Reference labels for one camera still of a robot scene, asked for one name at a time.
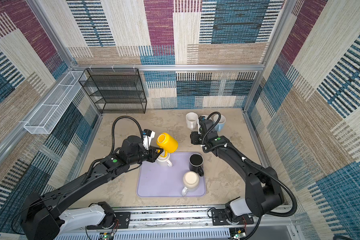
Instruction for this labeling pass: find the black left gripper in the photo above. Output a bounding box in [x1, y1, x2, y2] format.
[127, 145, 164, 167]

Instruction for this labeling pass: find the light blue ceramic mug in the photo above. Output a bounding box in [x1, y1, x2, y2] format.
[213, 115, 226, 132]

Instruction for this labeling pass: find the yellow ceramic mug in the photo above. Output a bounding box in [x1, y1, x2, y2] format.
[157, 133, 179, 158]

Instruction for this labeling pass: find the white faceted ceramic mug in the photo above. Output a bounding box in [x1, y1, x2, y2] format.
[186, 112, 198, 131]

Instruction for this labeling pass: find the black ceramic mug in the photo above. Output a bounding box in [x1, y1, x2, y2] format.
[189, 153, 204, 177]

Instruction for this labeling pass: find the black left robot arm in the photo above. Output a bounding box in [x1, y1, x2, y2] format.
[16, 128, 163, 240]

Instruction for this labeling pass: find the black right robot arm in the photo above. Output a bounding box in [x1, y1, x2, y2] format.
[190, 112, 298, 218]

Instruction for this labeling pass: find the white upside-down mug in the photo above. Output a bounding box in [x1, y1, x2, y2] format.
[156, 154, 173, 167]

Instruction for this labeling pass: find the cream upside-down mug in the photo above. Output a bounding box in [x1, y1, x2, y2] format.
[182, 171, 200, 197]

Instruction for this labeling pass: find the lavender silicone mat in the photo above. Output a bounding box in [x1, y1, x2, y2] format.
[137, 152, 207, 198]

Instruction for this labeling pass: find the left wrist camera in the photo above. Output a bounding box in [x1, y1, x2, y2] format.
[142, 129, 156, 150]

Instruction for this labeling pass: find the black mesh wire shelf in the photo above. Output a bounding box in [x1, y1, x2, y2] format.
[79, 68, 147, 114]

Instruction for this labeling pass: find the white wire wall basket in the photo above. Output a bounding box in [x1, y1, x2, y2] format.
[24, 71, 83, 135]

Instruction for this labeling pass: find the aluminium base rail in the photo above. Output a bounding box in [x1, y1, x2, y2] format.
[57, 205, 304, 240]

